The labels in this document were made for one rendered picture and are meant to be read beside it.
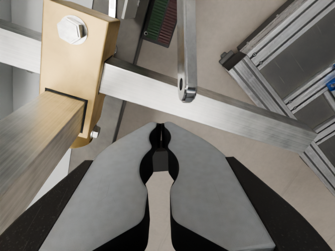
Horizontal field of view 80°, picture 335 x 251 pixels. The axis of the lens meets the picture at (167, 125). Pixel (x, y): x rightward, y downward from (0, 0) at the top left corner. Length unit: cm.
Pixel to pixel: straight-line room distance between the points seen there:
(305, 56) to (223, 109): 83
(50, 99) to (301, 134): 26
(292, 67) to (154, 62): 61
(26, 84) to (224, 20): 85
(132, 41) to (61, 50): 17
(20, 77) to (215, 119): 43
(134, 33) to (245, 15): 82
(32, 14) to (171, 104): 35
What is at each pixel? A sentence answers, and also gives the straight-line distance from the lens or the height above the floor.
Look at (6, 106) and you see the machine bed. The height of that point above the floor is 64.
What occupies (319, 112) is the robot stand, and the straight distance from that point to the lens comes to 118.
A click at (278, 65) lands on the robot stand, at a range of 98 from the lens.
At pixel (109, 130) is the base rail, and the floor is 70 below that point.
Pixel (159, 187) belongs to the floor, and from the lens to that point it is 150.
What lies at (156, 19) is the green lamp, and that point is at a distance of 34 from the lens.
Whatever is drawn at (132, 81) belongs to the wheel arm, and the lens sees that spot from 20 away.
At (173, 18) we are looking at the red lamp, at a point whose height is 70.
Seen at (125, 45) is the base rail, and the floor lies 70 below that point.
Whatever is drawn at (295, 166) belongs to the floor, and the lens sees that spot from 165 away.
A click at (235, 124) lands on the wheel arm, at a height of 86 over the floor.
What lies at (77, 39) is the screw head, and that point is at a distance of 18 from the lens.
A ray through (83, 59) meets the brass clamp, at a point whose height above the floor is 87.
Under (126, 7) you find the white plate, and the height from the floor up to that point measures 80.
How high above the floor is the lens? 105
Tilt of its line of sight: 61 degrees down
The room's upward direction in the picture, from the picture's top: 178 degrees clockwise
